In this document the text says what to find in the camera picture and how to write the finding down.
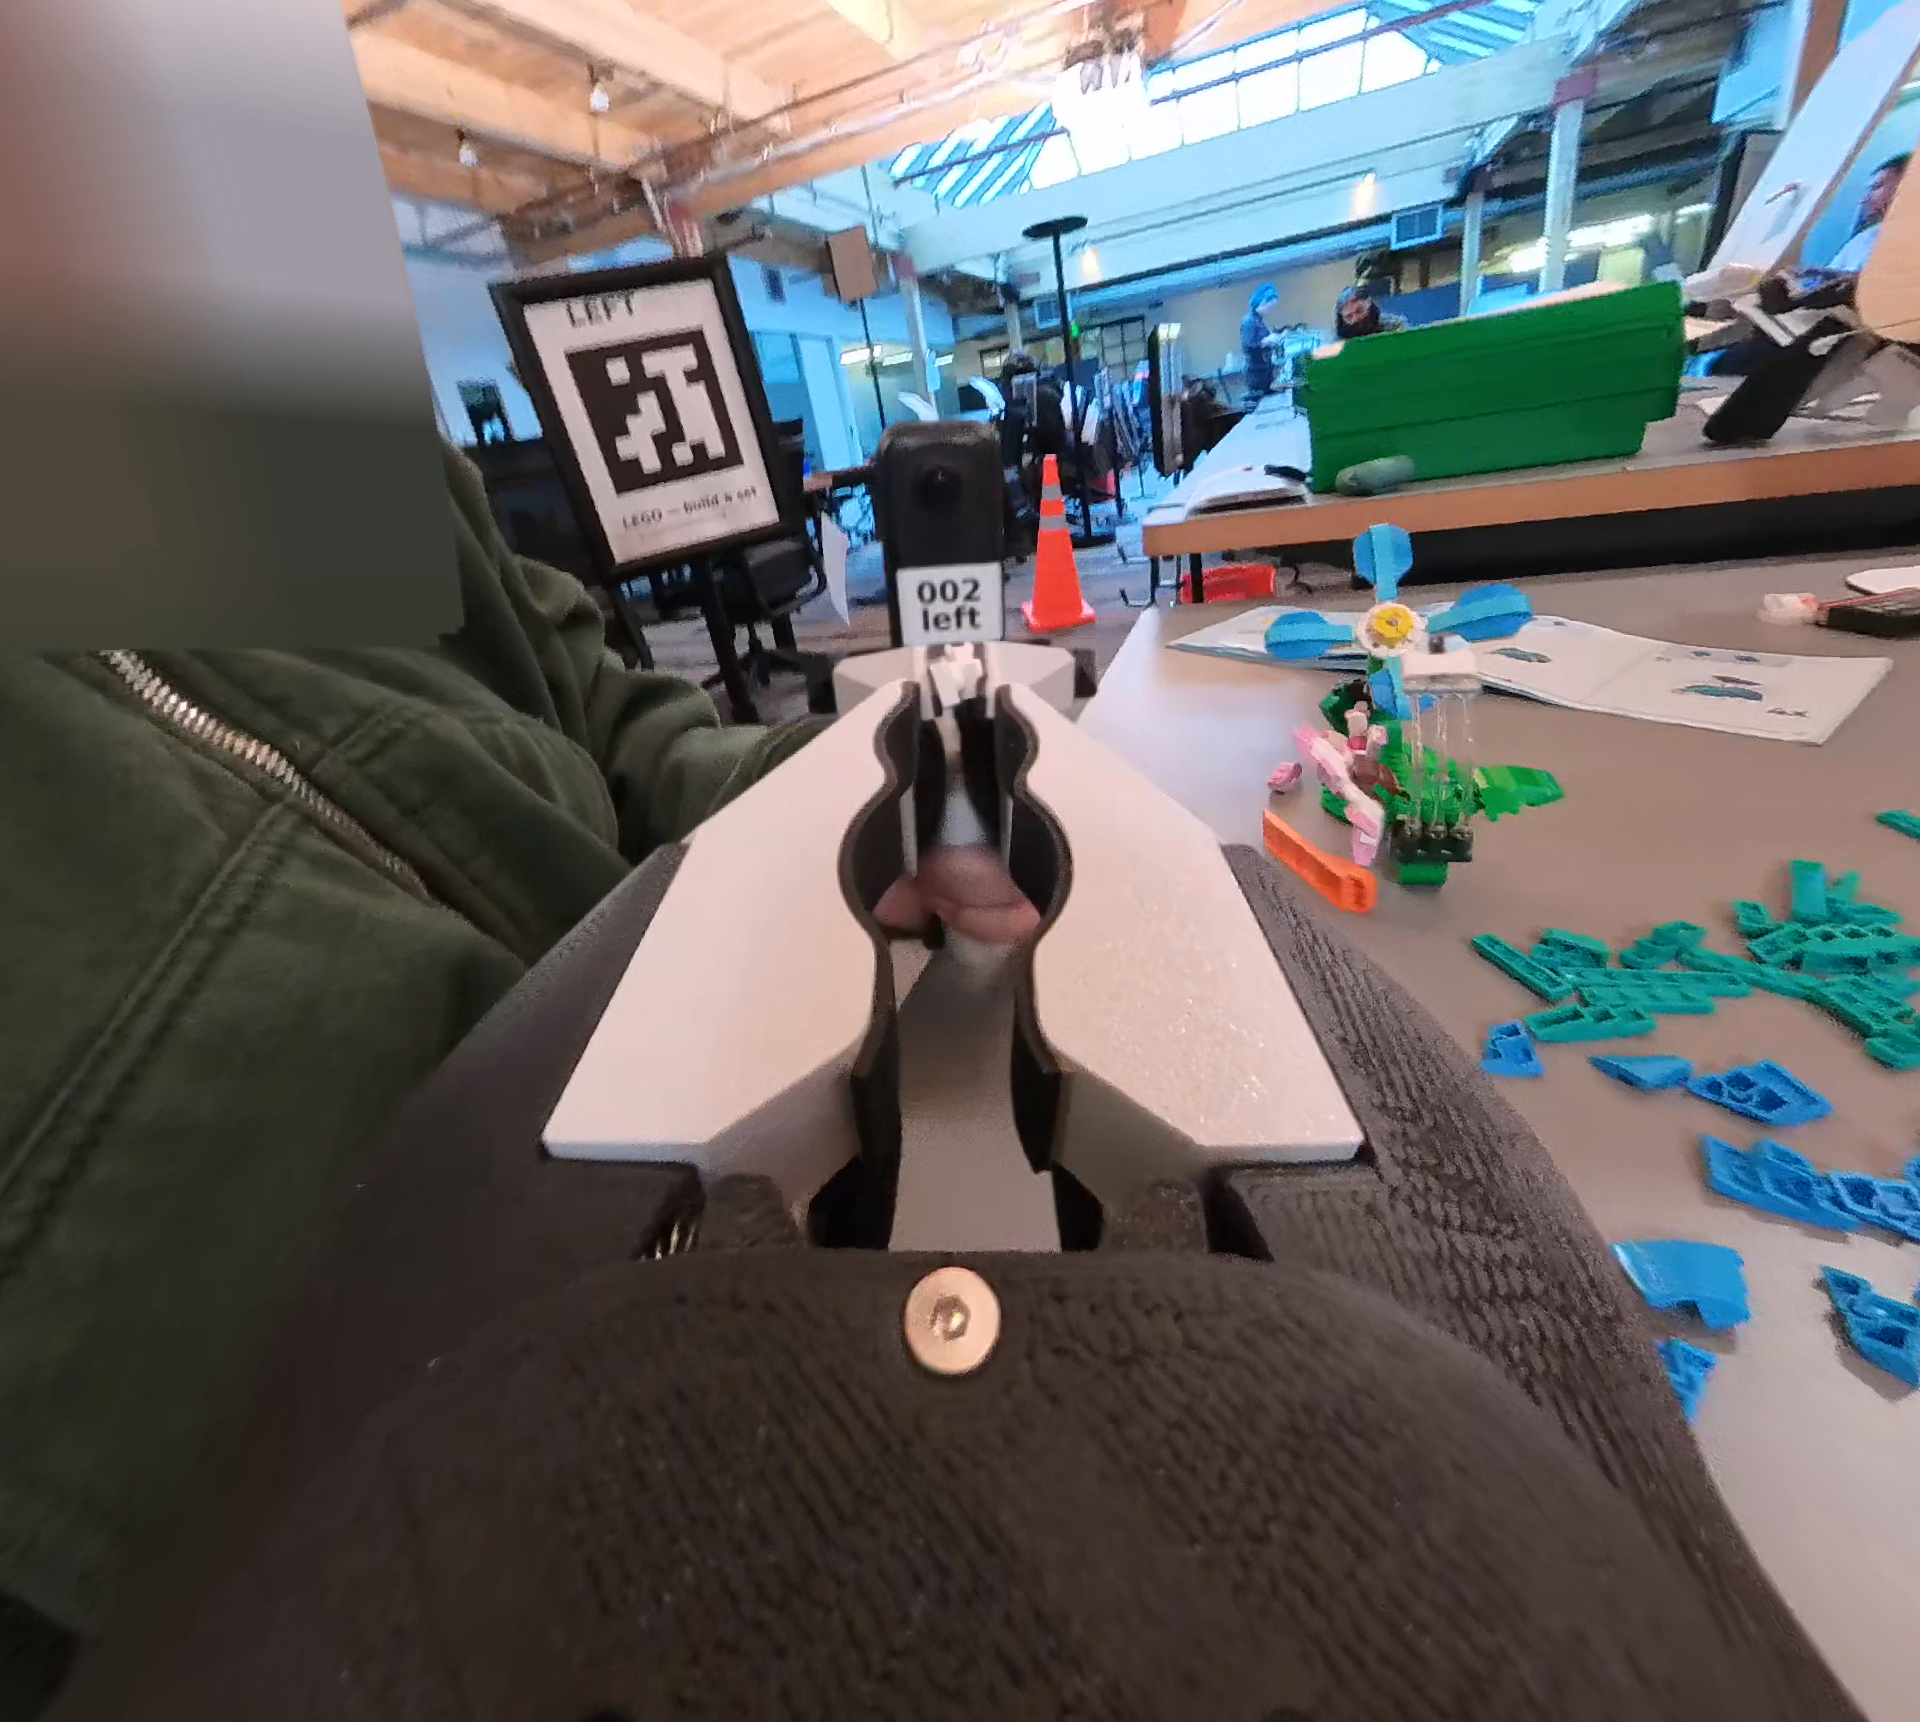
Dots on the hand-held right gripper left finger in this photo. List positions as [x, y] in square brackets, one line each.
[720, 1002]

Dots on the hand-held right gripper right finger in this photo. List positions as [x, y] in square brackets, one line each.
[1184, 1002]

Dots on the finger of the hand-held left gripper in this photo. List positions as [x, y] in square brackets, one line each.
[1051, 674]
[879, 672]

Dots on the person's left forearm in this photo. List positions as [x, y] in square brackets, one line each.
[705, 763]

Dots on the orange lego brick separator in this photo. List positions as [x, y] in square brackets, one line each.
[1321, 865]

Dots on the lego windmill flower model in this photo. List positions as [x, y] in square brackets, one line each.
[1418, 763]

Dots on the pile of teal lego pieces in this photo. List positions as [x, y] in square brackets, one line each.
[1650, 986]

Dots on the lego instruction booklet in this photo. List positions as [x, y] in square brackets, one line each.
[1695, 681]

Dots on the pile of blue lego pieces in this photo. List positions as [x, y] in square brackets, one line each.
[1785, 1182]

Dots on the person's left hand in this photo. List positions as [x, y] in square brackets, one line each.
[968, 896]

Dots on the orange traffic cone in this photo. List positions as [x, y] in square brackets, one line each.
[1059, 566]

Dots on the black office chair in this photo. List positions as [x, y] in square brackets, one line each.
[764, 582]

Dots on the red box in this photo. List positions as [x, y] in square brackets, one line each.
[1238, 584]

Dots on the white paper stack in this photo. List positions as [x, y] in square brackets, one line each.
[1238, 489]

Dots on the framed marker sign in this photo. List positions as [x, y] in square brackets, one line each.
[653, 410]

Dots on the dark green pouch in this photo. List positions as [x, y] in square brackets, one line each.
[1376, 476]

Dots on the green zip jacket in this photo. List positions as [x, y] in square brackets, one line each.
[225, 1002]

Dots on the green plastic crate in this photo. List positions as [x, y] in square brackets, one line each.
[1485, 387]

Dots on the wooden table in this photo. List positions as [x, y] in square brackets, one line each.
[1650, 485]

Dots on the black flat device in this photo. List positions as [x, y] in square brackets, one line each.
[1875, 617]

